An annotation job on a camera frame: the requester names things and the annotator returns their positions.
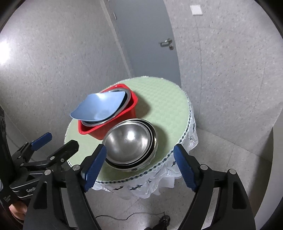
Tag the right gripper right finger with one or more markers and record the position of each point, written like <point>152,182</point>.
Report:
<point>233,210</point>

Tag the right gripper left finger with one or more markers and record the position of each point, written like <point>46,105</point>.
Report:
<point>46,209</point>

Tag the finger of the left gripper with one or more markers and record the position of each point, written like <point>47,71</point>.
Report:
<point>58,159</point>
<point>41,141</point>

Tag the blue square plate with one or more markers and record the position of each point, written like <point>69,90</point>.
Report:
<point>98,106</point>

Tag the medium steel bowl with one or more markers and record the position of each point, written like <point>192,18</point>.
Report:
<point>144,150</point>

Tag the large steel bowl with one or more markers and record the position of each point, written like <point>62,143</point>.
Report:
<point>122,106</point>

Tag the small steel bowl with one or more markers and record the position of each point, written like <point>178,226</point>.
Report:
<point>127,142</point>

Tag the left hand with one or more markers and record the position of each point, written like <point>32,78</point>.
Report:
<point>19,210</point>

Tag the red plastic basin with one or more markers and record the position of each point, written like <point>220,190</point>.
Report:
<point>128,112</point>

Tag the green round table mat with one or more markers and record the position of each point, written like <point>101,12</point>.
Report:
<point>163,104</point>

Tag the grey door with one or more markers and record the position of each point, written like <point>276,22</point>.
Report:
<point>140,26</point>

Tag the silver door handle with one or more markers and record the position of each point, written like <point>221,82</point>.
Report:
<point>166,43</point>

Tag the white wall switch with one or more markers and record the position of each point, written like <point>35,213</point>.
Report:
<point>196,10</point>

